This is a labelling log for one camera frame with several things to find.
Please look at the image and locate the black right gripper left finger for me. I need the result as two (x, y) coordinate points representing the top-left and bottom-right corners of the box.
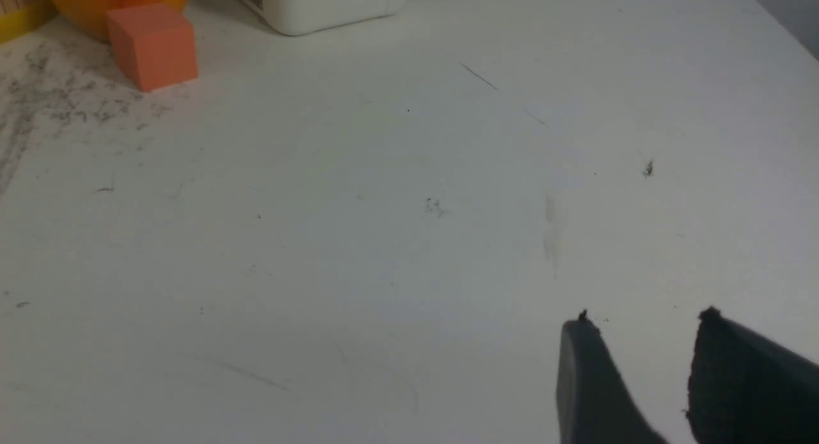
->
(555, 311), (666, 443)

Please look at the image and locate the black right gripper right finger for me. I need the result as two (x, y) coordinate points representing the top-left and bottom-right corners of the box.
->
(685, 307), (818, 443)

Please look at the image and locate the orange yellow toy pear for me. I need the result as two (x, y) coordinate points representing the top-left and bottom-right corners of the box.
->
(44, 0), (191, 43)

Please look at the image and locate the white box with green lid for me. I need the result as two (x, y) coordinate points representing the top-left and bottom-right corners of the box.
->
(240, 0), (406, 36)

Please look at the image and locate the orange foam cube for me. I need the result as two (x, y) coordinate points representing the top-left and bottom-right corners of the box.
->
(106, 3), (199, 92)

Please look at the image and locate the yellow bamboo steamer basket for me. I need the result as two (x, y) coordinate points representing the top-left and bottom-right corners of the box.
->
(1, 0), (58, 44)

